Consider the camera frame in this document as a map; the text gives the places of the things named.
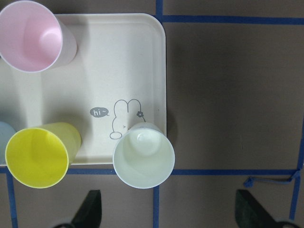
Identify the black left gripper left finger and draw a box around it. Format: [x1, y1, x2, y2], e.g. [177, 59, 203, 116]
[71, 190, 102, 228]

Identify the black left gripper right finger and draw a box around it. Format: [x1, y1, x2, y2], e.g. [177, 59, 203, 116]
[235, 190, 279, 228]

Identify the white plastic cup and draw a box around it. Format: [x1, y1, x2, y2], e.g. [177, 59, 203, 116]
[113, 122, 175, 189]

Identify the yellow plastic cup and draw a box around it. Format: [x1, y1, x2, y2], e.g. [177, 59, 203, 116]
[5, 122, 81, 189]

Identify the pink plastic cup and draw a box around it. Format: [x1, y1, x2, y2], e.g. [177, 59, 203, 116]
[0, 0, 77, 73]

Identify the cream rabbit print tray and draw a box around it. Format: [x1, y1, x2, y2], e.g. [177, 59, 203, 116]
[0, 14, 167, 165]

